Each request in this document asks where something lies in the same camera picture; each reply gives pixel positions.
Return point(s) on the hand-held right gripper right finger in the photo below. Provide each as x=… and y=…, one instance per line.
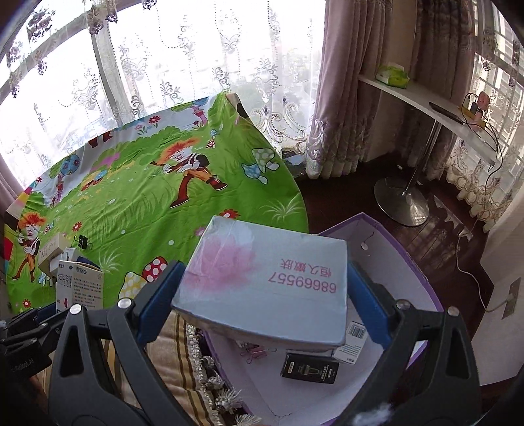
x=368, y=303

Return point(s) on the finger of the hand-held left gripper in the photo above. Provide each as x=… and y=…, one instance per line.
x=37, y=317
x=37, y=331

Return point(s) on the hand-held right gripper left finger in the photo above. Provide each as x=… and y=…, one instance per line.
x=155, y=303

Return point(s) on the large white pink-flowered box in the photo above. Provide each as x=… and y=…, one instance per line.
x=254, y=278

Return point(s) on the purple storage box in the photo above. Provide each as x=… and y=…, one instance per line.
x=254, y=389

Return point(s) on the white medicine box red figure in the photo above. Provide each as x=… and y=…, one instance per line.
x=63, y=286

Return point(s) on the white box with barcode label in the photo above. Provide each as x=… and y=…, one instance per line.
x=352, y=344

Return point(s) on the white medicine box with barcode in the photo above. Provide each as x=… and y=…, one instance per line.
x=86, y=288

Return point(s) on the cream rectangular box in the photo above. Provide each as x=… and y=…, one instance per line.
x=51, y=250

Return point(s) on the small black box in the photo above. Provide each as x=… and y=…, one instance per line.
x=311, y=368

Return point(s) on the black binder clip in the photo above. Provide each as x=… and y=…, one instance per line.
x=84, y=242

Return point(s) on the green cartoon printed bedsheet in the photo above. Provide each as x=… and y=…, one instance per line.
x=143, y=205

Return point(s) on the chrome table stand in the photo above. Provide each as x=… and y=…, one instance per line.
x=401, y=200

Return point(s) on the pink binder clip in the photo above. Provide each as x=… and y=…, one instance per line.
x=251, y=353

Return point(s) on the mauve curtain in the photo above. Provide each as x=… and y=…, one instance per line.
x=348, y=82
x=8, y=184

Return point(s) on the black remote control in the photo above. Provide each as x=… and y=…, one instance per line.
x=446, y=111

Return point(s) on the yellow power strip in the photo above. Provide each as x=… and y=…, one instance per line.
x=477, y=119

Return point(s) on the white curved desk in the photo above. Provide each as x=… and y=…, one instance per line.
x=409, y=92

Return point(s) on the green tissue pack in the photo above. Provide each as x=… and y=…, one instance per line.
x=393, y=75

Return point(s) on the pink toy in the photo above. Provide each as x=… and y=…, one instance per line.
x=484, y=100

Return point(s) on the wall socket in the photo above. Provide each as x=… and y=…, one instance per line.
x=511, y=297

